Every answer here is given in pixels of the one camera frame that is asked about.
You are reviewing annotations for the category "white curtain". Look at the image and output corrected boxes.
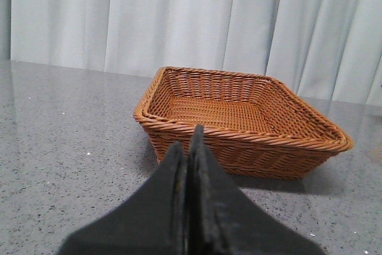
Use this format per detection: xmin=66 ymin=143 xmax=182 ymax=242
xmin=1 ymin=0 xmax=381 ymax=106

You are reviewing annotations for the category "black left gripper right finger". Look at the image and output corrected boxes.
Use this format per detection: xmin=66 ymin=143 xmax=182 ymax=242
xmin=188 ymin=125 xmax=323 ymax=254

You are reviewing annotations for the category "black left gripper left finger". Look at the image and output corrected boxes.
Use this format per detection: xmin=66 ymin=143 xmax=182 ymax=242
xmin=58 ymin=142 xmax=187 ymax=254

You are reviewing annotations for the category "brown wicker basket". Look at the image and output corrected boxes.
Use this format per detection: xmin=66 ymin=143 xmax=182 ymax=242
xmin=134 ymin=66 xmax=353 ymax=179

